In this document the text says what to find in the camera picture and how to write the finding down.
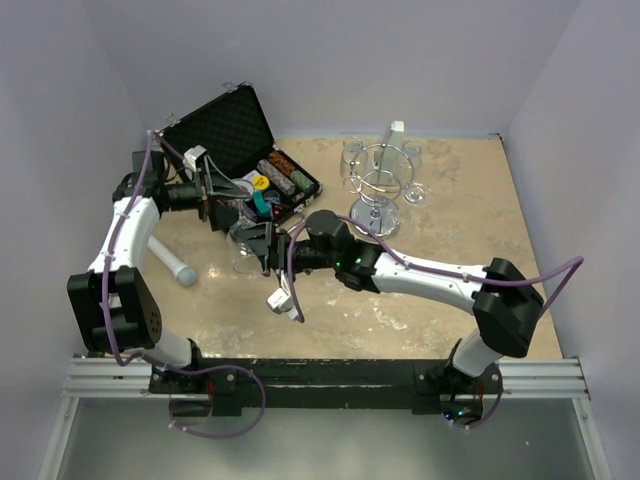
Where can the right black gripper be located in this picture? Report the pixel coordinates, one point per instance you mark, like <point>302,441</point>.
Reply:
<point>258,238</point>

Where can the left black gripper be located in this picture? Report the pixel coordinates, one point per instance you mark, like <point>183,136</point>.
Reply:
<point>215,184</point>

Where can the clear wine glass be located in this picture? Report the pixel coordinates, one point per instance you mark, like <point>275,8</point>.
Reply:
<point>418,195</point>
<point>244,259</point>

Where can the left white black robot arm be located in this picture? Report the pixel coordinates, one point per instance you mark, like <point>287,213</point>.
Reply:
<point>115,310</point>

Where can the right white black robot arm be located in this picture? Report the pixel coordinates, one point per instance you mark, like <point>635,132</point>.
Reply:
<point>505,305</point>

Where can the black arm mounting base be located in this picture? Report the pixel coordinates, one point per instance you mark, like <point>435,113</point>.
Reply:
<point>421,386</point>

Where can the back left hanging wine glass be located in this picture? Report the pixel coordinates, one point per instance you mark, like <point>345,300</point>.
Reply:
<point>354,158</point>

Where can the hanging wine glass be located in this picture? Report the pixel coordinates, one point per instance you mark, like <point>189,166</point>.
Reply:
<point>354,158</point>
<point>415,153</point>

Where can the chrome wine glass rack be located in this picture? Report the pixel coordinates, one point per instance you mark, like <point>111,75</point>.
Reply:
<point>379,192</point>

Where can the back right hanging wine glass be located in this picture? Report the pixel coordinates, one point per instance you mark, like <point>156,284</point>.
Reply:
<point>415,153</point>

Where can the white playing card box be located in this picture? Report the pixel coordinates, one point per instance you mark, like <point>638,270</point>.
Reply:
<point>253,182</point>

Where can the teal dealer block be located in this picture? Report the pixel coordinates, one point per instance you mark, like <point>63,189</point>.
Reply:
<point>262,207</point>

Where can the grey purple chip stack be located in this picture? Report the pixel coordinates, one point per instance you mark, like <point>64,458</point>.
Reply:
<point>276,177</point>

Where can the brown orange chip stack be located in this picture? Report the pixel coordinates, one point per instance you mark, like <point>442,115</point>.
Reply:
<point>283,165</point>

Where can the black poker chip case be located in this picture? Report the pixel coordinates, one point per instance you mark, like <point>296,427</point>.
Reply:
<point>234,130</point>

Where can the green chip stack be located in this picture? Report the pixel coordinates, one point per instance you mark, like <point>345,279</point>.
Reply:
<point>307,186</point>

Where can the white grey handheld tool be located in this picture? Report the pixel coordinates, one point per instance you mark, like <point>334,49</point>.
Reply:
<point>184,274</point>

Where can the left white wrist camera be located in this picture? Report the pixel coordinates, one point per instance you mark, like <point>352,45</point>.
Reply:
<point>192,156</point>

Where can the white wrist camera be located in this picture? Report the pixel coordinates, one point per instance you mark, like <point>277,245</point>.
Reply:
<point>281,301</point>
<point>192,156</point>

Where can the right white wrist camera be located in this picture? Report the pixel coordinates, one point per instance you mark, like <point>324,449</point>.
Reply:
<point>281,301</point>

